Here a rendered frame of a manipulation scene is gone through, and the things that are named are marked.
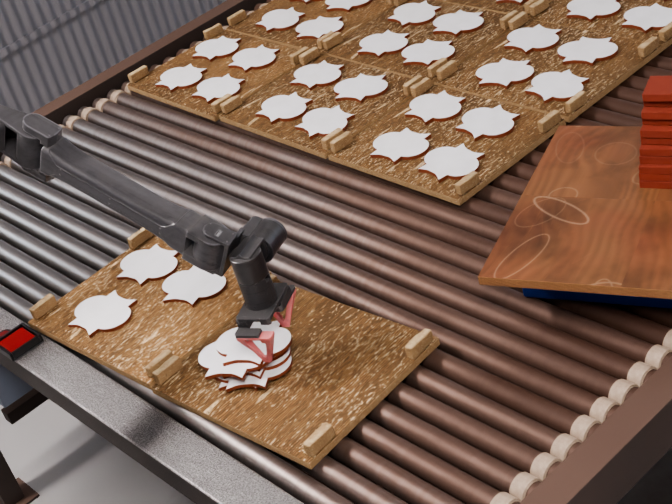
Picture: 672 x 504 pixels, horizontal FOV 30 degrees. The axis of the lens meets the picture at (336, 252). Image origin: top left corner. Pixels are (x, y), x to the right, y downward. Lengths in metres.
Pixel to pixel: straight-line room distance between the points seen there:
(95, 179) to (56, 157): 0.08
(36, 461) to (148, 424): 1.58
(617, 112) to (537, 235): 0.67
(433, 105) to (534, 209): 0.68
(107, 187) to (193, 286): 0.41
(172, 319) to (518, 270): 0.71
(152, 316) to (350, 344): 0.45
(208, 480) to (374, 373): 0.34
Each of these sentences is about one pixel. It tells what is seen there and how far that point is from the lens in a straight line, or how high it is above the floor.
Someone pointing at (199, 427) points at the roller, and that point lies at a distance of 2.25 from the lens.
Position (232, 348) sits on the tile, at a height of 0.99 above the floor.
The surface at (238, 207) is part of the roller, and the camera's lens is 2.81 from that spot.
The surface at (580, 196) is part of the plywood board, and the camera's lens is 2.34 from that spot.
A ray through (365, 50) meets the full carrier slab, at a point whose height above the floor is 0.95.
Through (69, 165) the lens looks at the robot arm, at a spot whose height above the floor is 1.35.
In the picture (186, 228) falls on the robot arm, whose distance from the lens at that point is 2.14.
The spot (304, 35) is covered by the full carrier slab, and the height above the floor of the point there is 0.95.
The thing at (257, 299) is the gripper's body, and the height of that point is 1.10.
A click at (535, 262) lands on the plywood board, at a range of 2.19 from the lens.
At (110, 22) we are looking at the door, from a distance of 5.69.
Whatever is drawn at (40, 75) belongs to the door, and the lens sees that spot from 5.53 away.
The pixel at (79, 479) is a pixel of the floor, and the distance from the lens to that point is 3.72.
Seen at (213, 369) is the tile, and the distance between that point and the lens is 2.25.
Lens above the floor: 2.32
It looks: 33 degrees down
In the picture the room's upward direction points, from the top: 16 degrees counter-clockwise
